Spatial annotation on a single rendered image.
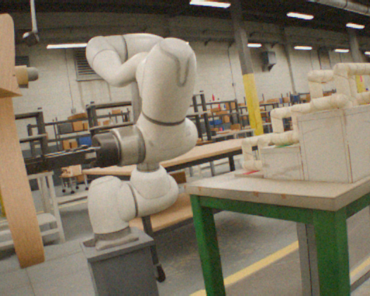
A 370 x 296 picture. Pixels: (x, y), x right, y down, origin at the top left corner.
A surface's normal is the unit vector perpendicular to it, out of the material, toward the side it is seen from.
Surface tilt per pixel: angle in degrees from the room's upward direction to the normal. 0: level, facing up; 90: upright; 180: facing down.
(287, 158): 90
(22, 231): 107
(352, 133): 90
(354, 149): 90
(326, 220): 90
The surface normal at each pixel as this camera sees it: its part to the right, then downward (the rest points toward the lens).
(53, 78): 0.54, -0.04
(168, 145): 0.51, 0.51
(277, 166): -0.86, 0.17
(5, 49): 1.00, -0.05
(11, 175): 0.47, -0.32
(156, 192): 0.45, 0.23
